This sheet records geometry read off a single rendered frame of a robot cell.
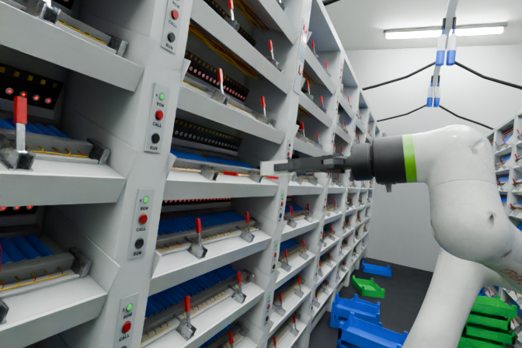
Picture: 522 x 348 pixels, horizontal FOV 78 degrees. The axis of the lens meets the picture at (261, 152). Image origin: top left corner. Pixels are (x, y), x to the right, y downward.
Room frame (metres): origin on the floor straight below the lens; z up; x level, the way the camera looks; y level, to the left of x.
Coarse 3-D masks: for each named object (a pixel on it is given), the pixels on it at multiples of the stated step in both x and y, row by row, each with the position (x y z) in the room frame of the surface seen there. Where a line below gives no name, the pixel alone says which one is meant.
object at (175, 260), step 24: (168, 216) 0.88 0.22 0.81; (192, 216) 0.97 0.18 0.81; (216, 216) 1.06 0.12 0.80; (240, 216) 1.18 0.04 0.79; (168, 240) 0.76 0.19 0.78; (192, 240) 0.86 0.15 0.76; (216, 240) 0.92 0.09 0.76; (240, 240) 1.01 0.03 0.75; (264, 240) 1.12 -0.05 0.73; (168, 264) 0.70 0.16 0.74; (192, 264) 0.75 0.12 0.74; (216, 264) 0.86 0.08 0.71
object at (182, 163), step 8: (176, 160) 0.72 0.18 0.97; (184, 160) 0.75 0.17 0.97; (192, 160) 0.79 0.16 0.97; (184, 168) 0.75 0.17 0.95; (192, 168) 0.78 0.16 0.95; (200, 168) 0.81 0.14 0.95; (216, 168) 0.87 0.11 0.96; (224, 168) 0.91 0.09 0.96; (232, 168) 0.95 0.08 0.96; (240, 168) 1.00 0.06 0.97; (248, 168) 1.06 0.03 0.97
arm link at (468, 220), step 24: (432, 192) 0.55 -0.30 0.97; (456, 192) 0.51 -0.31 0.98; (480, 192) 0.50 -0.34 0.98; (432, 216) 0.54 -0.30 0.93; (456, 216) 0.50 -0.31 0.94; (480, 216) 0.48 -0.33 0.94; (504, 216) 0.49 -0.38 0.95; (456, 240) 0.49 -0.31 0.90; (480, 240) 0.48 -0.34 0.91; (504, 240) 0.48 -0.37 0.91; (504, 264) 0.55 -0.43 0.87
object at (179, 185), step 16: (192, 144) 0.96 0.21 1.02; (256, 160) 1.22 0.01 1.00; (176, 176) 0.68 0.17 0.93; (192, 176) 0.74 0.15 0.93; (224, 176) 0.90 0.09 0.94; (240, 176) 1.00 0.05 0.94; (176, 192) 0.68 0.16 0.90; (192, 192) 0.72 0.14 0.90; (208, 192) 0.78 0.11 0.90; (224, 192) 0.85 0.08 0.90; (240, 192) 0.93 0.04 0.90; (256, 192) 1.03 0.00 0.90; (272, 192) 1.15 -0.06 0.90
